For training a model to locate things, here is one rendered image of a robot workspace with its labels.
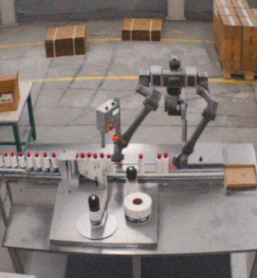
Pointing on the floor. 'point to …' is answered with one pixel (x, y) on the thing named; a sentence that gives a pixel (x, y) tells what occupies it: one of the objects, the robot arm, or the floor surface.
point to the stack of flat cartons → (66, 41)
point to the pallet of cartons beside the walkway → (240, 38)
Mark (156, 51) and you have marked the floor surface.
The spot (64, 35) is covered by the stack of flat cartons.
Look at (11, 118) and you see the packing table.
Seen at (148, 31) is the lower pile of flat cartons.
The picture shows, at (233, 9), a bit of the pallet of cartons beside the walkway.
